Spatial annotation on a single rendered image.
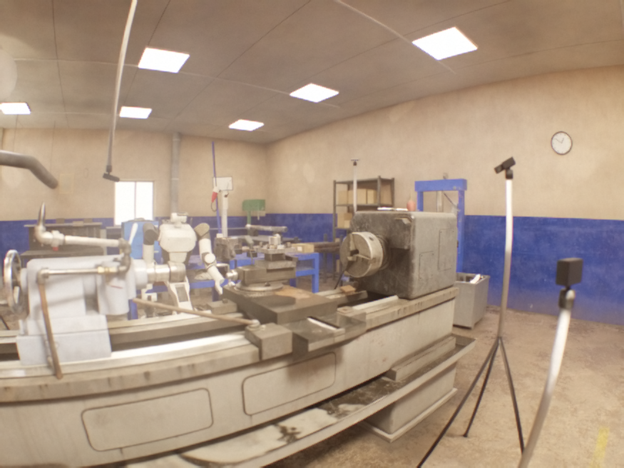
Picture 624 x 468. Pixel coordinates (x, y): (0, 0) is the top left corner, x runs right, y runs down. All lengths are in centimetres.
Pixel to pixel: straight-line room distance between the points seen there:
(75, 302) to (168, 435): 56
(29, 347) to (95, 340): 24
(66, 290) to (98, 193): 719
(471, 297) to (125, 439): 351
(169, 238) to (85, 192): 601
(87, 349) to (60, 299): 19
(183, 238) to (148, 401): 156
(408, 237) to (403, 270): 20
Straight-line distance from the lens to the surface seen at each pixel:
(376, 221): 198
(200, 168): 886
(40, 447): 129
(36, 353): 122
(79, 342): 118
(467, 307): 393
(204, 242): 253
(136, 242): 322
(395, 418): 203
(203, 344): 126
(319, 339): 122
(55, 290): 121
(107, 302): 117
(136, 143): 857
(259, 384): 131
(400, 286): 190
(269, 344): 122
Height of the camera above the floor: 131
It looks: 3 degrees down
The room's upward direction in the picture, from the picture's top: straight up
